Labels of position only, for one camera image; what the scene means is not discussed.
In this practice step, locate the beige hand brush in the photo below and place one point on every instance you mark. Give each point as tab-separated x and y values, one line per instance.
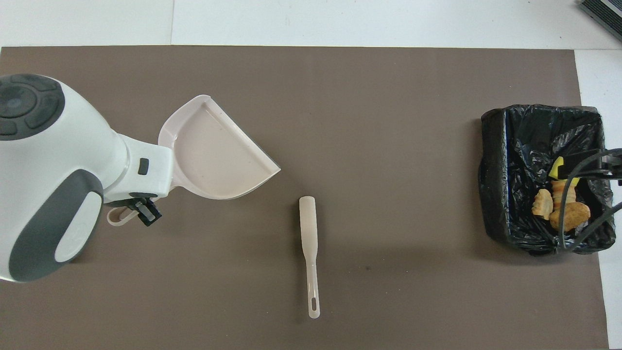
307	223

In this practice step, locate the beige plastic dustpan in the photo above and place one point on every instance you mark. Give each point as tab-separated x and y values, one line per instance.
218	155

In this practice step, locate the golden bread bun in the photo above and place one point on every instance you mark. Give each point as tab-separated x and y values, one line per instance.
576	216

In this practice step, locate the small striped croissant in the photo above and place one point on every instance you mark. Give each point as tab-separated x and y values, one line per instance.
543	204
571	195

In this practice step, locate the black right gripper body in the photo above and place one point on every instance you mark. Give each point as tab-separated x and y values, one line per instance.
578	166

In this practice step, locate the brown table mat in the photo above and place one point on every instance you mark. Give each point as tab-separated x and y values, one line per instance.
388	194

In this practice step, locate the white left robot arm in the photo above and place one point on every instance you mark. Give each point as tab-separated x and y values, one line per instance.
58	160

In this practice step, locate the dark ribbed box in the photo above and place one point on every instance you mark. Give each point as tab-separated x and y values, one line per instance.
605	12

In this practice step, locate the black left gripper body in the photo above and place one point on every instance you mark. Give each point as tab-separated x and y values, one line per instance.
138	197

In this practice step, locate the yellow sponge piece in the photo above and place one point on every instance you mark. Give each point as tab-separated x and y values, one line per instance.
555	167

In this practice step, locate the black bag lined bin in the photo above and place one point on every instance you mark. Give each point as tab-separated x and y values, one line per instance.
515	194

